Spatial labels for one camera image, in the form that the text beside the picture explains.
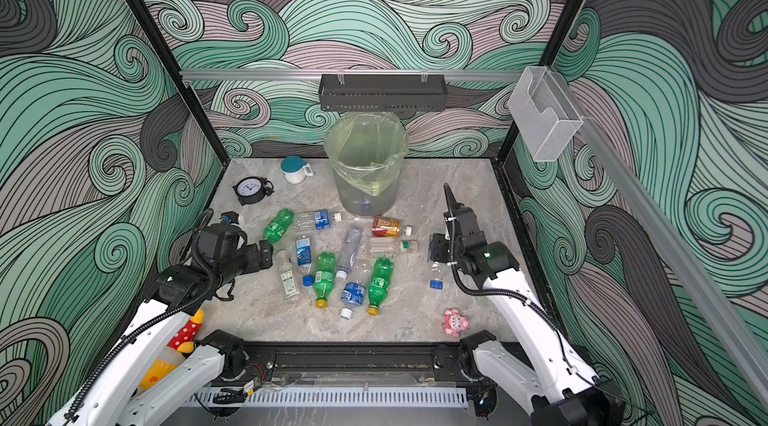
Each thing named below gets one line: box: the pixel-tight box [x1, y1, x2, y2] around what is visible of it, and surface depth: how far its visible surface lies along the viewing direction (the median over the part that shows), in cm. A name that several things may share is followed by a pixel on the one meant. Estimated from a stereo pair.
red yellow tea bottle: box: [372, 216, 413, 238], surface depth 97 cm
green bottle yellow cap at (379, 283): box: [367, 257, 395, 316], surface depth 83 cm
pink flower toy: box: [443, 308, 470, 337], surface depth 79 cm
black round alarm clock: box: [232, 177, 275, 206], surface depth 109 cm
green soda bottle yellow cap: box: [314, 251, 337, 309], surface depth 85 cm
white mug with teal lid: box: [280, 155, 313, 185], surface depth 113 cm
